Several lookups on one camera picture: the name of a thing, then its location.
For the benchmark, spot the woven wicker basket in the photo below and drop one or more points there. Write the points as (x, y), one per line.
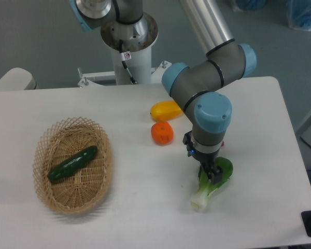
(87, 186)

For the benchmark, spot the green bok choy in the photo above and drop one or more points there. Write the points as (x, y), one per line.
(201, 198)

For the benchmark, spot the yellow mango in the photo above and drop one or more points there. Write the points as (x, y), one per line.
(165, 110)

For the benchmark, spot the blue plastic bag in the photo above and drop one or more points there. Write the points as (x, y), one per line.
(299, 15)

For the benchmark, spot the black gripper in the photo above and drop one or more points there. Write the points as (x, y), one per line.
(206, 155)

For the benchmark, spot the orange tangerine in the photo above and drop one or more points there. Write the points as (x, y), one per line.
(162, 133)

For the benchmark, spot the dark green cucumber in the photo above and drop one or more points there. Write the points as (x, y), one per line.
(70, 166)

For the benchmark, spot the white chair armrest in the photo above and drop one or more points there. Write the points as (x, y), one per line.
(18, 79)

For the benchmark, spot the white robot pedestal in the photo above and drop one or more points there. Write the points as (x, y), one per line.
(130, 47)

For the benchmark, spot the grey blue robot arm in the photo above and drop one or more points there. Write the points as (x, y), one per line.
(194, 89)

